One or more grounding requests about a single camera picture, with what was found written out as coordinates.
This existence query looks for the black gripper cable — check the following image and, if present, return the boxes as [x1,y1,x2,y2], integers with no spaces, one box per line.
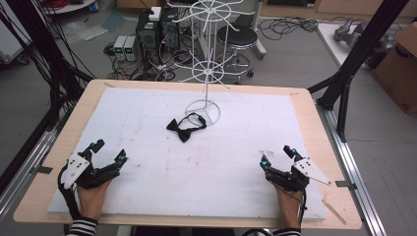
[296,187,309,230]
[57,165,83,221]

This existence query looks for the tangle of black floor cables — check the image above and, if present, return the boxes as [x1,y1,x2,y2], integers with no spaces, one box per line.
[257,15,321,42]

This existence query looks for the brown cardboard box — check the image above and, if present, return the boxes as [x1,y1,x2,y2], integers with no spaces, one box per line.
[371,22,417,115]

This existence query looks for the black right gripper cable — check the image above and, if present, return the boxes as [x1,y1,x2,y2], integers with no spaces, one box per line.
[296,187,309,230]

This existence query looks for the person's left hand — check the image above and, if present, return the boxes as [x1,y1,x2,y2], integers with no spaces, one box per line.
[77,178,113,220]

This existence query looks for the white box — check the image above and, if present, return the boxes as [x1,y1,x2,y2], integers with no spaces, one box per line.
[148,6,163,22]

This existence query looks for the thin wooden stick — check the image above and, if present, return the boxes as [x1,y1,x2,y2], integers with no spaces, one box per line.
[320,198,348,226]

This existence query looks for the black round stool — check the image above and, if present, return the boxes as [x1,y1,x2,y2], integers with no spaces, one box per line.
[215,25,261,83]

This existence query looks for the grey machine part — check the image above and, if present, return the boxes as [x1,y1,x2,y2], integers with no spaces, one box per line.
[333,17,396,48]

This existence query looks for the tangle of cables near computers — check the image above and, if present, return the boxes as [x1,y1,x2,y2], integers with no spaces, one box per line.
[102,42,205,83]

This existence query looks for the clear plastic sheet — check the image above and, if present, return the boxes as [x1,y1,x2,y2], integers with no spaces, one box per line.
[61,20,110,43]

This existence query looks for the white round table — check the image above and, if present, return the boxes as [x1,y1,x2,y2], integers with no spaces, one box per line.
[40,0,100,16]

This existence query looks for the person's right hand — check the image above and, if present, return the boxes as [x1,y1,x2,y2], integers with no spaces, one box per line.
[274,184,304,230]

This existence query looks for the grey bench power supply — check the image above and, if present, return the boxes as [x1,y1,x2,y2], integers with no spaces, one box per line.
[123,34,140,62]
[112,34,128,62]

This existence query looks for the black tape strip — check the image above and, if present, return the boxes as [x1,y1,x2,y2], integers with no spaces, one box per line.
[34,164,54,175]
[334,179,358,192]

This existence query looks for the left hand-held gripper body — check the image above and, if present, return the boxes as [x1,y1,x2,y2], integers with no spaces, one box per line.
[62,149,120,191]

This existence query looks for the black metal frame stand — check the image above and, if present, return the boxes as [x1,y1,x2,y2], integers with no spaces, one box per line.
[0,0,96,133]
[307,0,411,144]

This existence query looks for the white wire display rack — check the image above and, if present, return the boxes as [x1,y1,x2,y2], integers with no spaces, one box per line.
[166,0,258,128]

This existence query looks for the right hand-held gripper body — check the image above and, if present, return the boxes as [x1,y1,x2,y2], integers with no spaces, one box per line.
[266,156,332,194]

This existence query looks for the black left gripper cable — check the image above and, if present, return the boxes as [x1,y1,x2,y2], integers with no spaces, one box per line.
[57,165,83,221]

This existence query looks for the black bow tie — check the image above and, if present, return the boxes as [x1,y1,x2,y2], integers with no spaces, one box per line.
[165,111,209,144]

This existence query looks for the aluminium rail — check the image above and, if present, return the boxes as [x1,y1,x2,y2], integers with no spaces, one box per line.
[315,99,389,236]
[0,126,68,220]

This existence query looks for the black computer tower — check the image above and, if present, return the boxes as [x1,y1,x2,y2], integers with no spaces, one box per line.
[135,9,162,64]
[159,8,181,53]

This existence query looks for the white foam mat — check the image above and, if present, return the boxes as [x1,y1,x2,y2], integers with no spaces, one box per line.
[47,86,328,221]

